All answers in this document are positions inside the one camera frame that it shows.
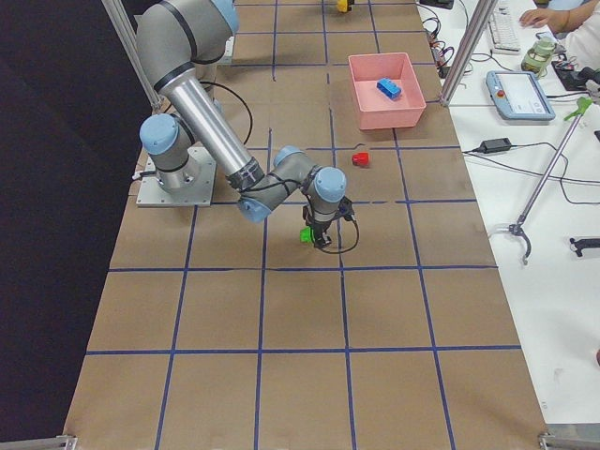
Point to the green toy block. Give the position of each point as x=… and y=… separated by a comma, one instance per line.
x=306, y=235

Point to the red toy block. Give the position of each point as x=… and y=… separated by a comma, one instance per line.
x=361, y=159

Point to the aluminium frame post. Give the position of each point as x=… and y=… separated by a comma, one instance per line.
x=472, y=34

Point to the green glass bottle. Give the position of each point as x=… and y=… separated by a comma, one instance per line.
x=537, y=58

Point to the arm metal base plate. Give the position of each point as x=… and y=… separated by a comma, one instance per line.
x=192, y=185
x=227, y=56

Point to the yellow toy block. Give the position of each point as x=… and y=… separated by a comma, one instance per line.
x=344, y=6

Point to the pink plastic box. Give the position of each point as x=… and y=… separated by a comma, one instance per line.
x=373, y=109

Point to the white computer keyboard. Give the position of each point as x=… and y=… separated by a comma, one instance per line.
x=500, y=26

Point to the metal reacher grabber tool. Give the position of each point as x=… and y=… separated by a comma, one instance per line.
x=516, y=228

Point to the black clamp tool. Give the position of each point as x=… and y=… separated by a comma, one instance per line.
x=579, y=245

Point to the person hand at keyboard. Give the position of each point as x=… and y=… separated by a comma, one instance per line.
x=556, y=20

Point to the blue toy block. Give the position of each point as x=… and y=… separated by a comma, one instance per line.
x=389, y=88

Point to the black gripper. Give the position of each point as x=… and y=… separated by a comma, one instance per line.
x=322, y=229

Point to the blue teach pendant tablet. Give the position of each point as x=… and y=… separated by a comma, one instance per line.
x=518, y=96

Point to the brown paper table mat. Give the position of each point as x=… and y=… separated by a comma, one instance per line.
x=213, y=332

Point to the black power adapter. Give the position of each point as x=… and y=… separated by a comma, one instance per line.
x=495, y=146

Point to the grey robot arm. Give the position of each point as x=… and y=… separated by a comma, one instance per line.
x=173, y=37

